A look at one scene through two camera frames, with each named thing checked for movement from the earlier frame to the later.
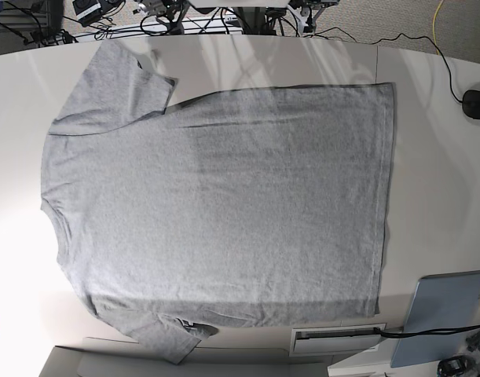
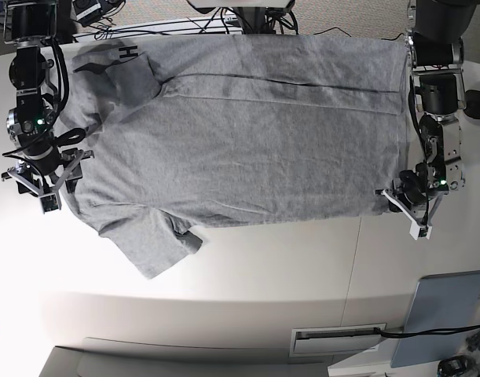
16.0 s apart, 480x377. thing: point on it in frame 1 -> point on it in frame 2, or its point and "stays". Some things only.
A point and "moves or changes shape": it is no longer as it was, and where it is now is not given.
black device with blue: [452, 366] stays
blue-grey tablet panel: [441, 303] stays
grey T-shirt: [240, 208] moves or changes shape
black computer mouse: [477, 104] stays
